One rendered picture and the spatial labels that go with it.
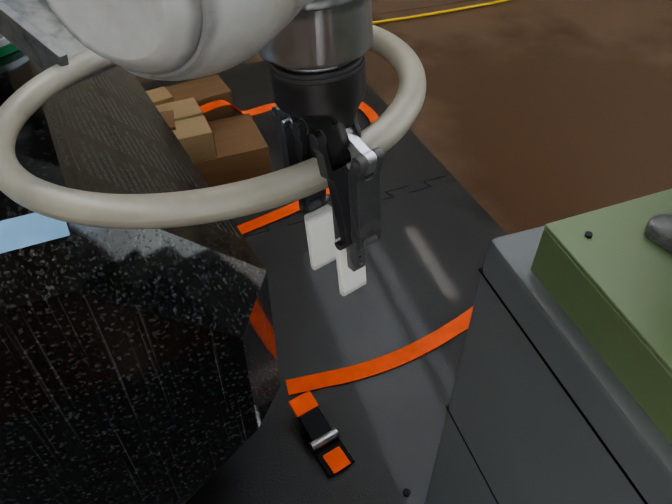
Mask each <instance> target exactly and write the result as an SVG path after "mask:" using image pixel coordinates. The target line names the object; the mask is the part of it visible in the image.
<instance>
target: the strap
mask: <svg viewBox="0 0 672 504"><path fill-rule="evenodd" d="M226 105H229V106H230V107H231V108H232V109H233V110H234V111H236V112H238V113H240V114H242V115H243V114H248V113H249V114H250V115H251V116H254V115H258V114H261V113H264V112H267V111H270V110H272V107H274V106H276V103H270V104H266V105H263V106H259V107H256V108H253V109H250V110H245V111H240V110H239V109H237V108H236V107H235V106H234V105H232V104H230V103H228V102H226V101H225V100H217V101H213V102H210V103H207V104H205V105H202V106H200V109H201V110H202V112H203V113H206V112H208V111H211V110H213V109H216V108H218V107H221V106H226ZM359 109H360V110H361V111H362V112H363V113H364V114H365V115H366V116H367V118H368V119H369V121H370V123H371V124H372V123H373V122H374V121H375V120H376V119H378V118H379V116H378V115H377V114H376V112H375V111H374V110H373V109H372V108H371V107H369V106H368V105H367V104H365V103H364V102H361V104H360V106H359ZM299 210H300V208H299V201H298V200H297V201H295V202H293V203H291V204H289V205H287V206H285V207H282V208H280V209H278V210H275V211H273V212H270V213H268V214H265V215H263V216H261V217H258V218H256V219H253V220H251V221H248V222H246V223H243V224H241V225H238V226H237V227H238V229H239V230H240V232H241V233H242V235H243V234H245V233H248V232H250V231H253V230H255V229H257V228H260V227H262V226H265V225H267V224H270V223H272V222H274V221H277V220H279V219H282V218H284V217H286V216H289V215H291V214H293V213H295V212H297V211H299ZM472 310H473V306H472V307H471V308H470V309H468V310H467V311H466V312H464V313H463V314H461V315H460V316H458V317H457V318H455V319H454V320H452V321H451V322H449V323H447V324H446V325H444V326H442V327H441V328H439V329H437V330H436V331H434V332H432V333H430V334H429V335H427V336H425V337H423V338H421V339H419V340H417V341H416V342H414V343H411V344H409V345H407V346H405V347H403V348H401V349H398V350H396V351H394V352H391V353H389V354H386V355H384V356H381V357H378V358H375V359H372V360H370V361H366V362H363V363H360V364H356V365H353V366H349V367H345V368H340V369H336V370H331V371H326V372H321V373H317V374H312V375H307V376H302V377H298V378H293V379H288V380H285V381H286V385H287V390H288V394H289V395H294V394H298V393H303V392H306V391H308V390H309V391H312V390H317V389H321V388H326V387H331V386H335V385H340V384H344V383H349V382H353V381H357V380H360V379H364V378H367V377H370V376H374V375H377V374H379V373H382V372H385V371H388V370H391V369H393V368H396V367H398V366H401V365H403V364H405V363H407V362H410V361H412V360H414V359H416V358H418V357H420V356H422V355H424V354H426V353H428V352H430V351H432V350H434V349H435V348H437V347H439V346H441V345H442V344H444V343H446V342H447V341H449V340H451V339H452V338H454V337H456V336H457V335H459V334H460V333H462V332H463V331H465V330H466V329H468V327H469V323H470V318H471V314H472Z"/></svg>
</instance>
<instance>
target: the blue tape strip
mask: <svg viewBox="0 0 672 504"><path fill-rule="evenodd" d="M69 235H70V233H69V230H68V226H67V223H66V222H64V221H60V220H56V219H53V218H49V217H46V216H43V215H41V214H38V213H36V212H35V213H31V214H27V215H23V216H19V217H15V218H11V219H7V220H2V221H0V254H1V253H5V252H8V251H12V250H16V249H20V248H24V247H27V246H31V245H35V244H39V243H43V242H46V241H50V240H54V239H58V238H62V237H65V236H69Z"/></svg>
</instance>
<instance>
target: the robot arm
mask: <svg viewBox="0 0 672 504"><path fill-rule="evenodd" d="M46 2H47V3H48V5H49V7H50V8H51V10H52V11H53V13H54V14H55V15H56V17H57V18H58V19H59V21H60V22H61V23H62V24H63V25H64V27H65V28H66V29H67V30H68V31H69V32H70V33H71V34H72V35H73V36H74V37H75V38H76V39H77V40H78V41H80V42H81V43H82V44H83V45H84V46H86V47H87V48H88V49H90V50H91V51H93V52H94V53H96V54H97V55H99V56H101V57H103V58H104V59H106V60H108V61H110V62H112V63H114V64H116V65H118V66H121V67H122V68H123V69H124V70H126V71H128V72H129V73H131V74H133V75H135V76H138V77H142V78H146V79H151V80H162V81H183V80H191V79H199V78H202V77H206V76H209V75H213V74H217V73H220V72H223V71H225V70H228V69H230V68H232V67H234V66H237V65H239V64H241V63H243V62H245V61H247V60H249V59H250V58H252V57H253V56H255V55H256V54H257V53H259V55H260V57H261V58H262V59H264V60H265V61H266V62H268V63H269V67H270V74H271V80H272V87H273V93H274V99H275V103H276V106H274V107H272V114H273V117H274V120H275V123H276V126H277V129H278V134H279V140H280V146H281V152H282V158H283V164H284V168H287V167H289V166H292V165H295V164H298V163H300V162H303V161H305V160H308V159H310V158H312V157H314V158H317V162H318V167H319V171H320V175H321V176H322V177H323V178H325V179H327V183H328V187H329V191H330V195H331V198H330V197H329V196H328V195H327V194H326V189H324V190H322V191H320V192H317V193H315V194H313V195H310V196H308V197H305V198H302V199H300V200H298V201H299V208H300V210H301V211H302V212H303V213H304V220H305V227H306V234H307V242H308V249H309V256H310V263H311V268H312V269H313V270H317V269H319V268H321V267H323V266H325V265H326V264H328V263H330V262H332V261H334V260H336V262H337V272H338V282H339V292H340V294H341V295H342V296H346V295H348V294H349V293H351V292H353V291H355V290H356V289H358V288H360V287H362V286H363V285H365V284H366V266H365V265H366V263H367V261H366V247H368V246H370V245H372V244H373V243H375V242H377V241H379V240H381V237H382V234H381V180H380V172H381V169H382V166H383V163H384V159H385V154H384V152H383V150H382V149H381V148H380V147H376V148H374V149H372V150H370V149H369V148H368V146H367V145H366V144H365V143H364V142H363V141H362V140H361V128H360V126H359V123H358V119H357V115H356V113H357V110H358V108H359V106H360V104H361V102H362V101H363V99H364V97H365V95H366V76H365V56H364V54H365V53H366V52H367V50H368V49H369V48H370V47H371V44H372V42H373V25H372V0H46ZM329 198H330V199H329ZM331 200H332V204H333V208H334V213H335V217H336V221H337V226H338V230H339V234H340V237H339V238H337V239H335V233H334V223H333V213H332V206H330V205H329V204H326V205H324V206H322V205H323V204H325V203H327V202H329V201H331ZM645 234H646V236H647V237H648V238H649V239H650V240H651V241H653V242H654V243H656V244H658V245H659V246H661V247H663V248H664V249H666V250H667V251H669V252H670V253H671V254H672V214H666V215H657V216H654V217H652V218H651V219H650V220H649V222H648V224H647V226H646V228H645Z"/></svg>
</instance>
